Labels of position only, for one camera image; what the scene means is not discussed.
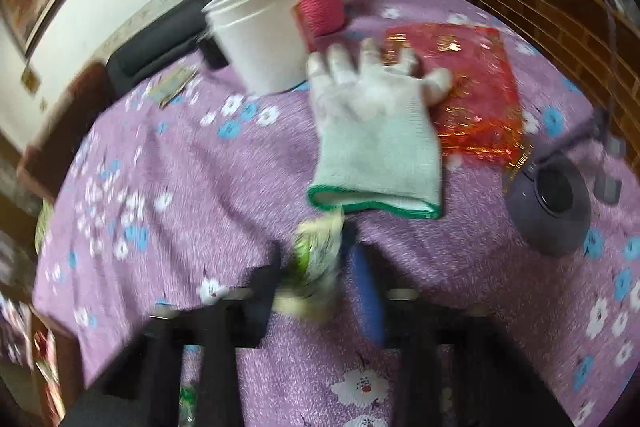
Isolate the red and gold gift bag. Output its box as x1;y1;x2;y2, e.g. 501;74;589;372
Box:
385;24;531;168

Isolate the dark upholstered headboard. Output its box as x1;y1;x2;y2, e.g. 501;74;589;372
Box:
107;0;436;82

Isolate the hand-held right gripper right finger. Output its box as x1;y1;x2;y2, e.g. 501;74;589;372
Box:
350;237;571;427

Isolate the brown wooden cabinet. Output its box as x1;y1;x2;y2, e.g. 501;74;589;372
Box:
447;0;640;168

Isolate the green and white snack packet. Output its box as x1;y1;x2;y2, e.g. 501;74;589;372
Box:
275;212;346;320

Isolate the dark round teapot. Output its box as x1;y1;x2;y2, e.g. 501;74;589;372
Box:
505;154;593;257

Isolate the cardboard box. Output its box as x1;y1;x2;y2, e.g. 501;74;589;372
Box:
0;297;66;427

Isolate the white work glove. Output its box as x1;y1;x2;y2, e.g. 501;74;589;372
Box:
306;39;453;219

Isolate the small black object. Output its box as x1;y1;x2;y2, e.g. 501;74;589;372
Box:
200;39;228;70

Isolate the green and yellow flat packet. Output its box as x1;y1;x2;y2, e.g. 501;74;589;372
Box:
150;67;198;108

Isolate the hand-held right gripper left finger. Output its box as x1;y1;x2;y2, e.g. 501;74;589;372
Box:
65;242;283;427

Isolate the purple floral bedsheet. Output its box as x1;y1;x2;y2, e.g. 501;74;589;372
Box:
32;0;640;427

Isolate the grey cable with adapter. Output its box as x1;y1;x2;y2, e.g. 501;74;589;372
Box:
565;0;628;206

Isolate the brown wooden chair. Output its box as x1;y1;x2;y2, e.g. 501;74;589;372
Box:
17;62;113;202

